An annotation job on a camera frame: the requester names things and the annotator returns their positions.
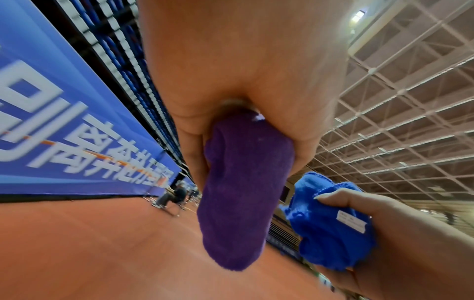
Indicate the person's left hand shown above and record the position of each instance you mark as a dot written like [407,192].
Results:
[240,52]

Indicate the person's right hand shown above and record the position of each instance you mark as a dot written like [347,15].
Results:
[414,257]

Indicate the blue cloth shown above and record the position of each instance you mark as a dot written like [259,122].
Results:
[326,234]

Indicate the purple cloth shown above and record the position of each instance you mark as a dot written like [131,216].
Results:
[240,190]

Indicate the rows of blue spectator seats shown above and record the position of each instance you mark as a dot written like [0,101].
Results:
[122,58]

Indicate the bright ceiling light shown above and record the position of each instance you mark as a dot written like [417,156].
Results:
[357,16]

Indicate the blue printed barrier board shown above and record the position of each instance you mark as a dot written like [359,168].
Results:
[37,44]

